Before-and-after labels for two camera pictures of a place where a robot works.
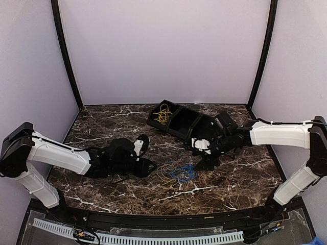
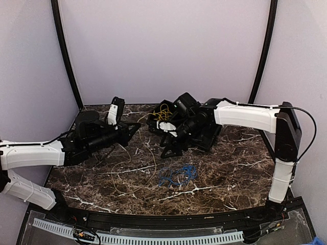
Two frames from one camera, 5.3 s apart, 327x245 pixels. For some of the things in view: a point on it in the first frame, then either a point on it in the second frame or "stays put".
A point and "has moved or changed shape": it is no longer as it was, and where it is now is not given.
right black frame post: [269, 36] stays put
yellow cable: [168, 178] has moved or changed shape
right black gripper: [206, 162] -> [174, 142]
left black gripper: [142, 171] -> [126, 133]
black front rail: [100, 219] stays put
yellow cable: [163, 115] stays put
